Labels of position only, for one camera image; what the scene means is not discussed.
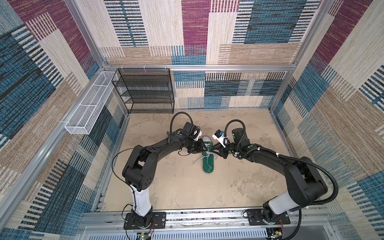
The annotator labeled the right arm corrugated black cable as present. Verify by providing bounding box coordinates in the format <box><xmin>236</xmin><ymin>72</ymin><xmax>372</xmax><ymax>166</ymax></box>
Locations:
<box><xmin>275</xmin><ymin>152</ymin><xmax>339</xmax><ymax>206</ymax></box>

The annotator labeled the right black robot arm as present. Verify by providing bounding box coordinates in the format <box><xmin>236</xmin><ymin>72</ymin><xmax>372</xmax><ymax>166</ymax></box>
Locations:
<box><xmin>213</xmin><ymin>143</ymin><xmax>328</xmax><ymax>224</ymax></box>

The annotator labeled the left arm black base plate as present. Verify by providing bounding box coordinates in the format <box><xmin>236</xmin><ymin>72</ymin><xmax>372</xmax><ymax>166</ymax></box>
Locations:
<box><xmin>123</xmin><ymin>212</ymin><xmax>167</xmax><ymax>230</ymax></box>

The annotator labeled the white wire mesh basket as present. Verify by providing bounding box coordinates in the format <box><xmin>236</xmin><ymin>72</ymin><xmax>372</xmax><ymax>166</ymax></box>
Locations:
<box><xmin>65</xmin><ymin>72</ymin><xmax>115</xmax><ymax>135</ymax></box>

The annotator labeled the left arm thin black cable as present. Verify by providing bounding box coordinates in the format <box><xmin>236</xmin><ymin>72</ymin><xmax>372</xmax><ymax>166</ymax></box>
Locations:
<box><xmin>111</xmin><ymin>146</ymin><xmax>142</xmax><ymax>187</ymax></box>

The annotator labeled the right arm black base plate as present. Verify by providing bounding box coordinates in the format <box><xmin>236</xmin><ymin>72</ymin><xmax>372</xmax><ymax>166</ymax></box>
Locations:
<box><xmin>243</xmin><ymin>208</ymin><xmax>291</xmax><ymax>226</ymax></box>

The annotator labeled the white shoelace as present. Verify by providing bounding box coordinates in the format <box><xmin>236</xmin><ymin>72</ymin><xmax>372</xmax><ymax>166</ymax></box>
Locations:
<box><xmin>192</xmin><ymin>145</ymin><xmax>217</xmax><ymax>168</ymax></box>

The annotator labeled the black wire mesh shelf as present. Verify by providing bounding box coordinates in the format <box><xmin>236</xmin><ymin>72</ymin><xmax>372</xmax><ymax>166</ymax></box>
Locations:
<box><xmin>112</xmin><ymin>68</ymin><xmax>175</xmax><ymax>114</ymax></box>

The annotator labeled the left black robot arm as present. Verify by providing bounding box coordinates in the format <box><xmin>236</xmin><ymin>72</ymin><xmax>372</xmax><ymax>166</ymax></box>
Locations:
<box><xmin>122</xmin><ymin>132</ymin><xmax>208</xmax><ymax>227</ymax></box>

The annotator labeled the aluminium mounting rail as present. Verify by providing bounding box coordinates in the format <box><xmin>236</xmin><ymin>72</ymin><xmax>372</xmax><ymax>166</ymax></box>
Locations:
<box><xmin>75</xmin><ymin>206</ymin><xmax>342</xmax><ymax>240</ymax></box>

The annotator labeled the green canvas sneaker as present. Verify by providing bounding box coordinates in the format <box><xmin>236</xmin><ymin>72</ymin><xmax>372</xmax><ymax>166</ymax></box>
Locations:
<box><xmin>202</xmin><ymin>136</ymin><xmax>215</xmax><ymax>174</ymax></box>

